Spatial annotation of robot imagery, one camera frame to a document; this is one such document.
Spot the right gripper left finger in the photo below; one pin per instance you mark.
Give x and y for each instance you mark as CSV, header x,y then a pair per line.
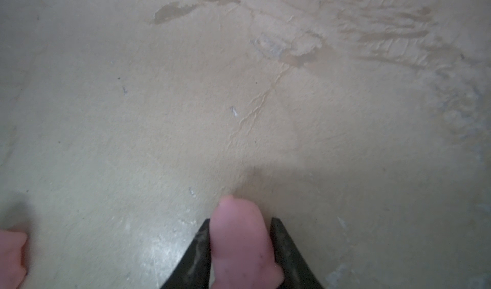
x,y
193,270

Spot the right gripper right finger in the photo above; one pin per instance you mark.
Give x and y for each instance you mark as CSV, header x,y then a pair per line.
x,y
297,273

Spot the pink pig toy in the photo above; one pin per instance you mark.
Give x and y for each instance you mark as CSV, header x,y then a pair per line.
x,y
13,271
242,251

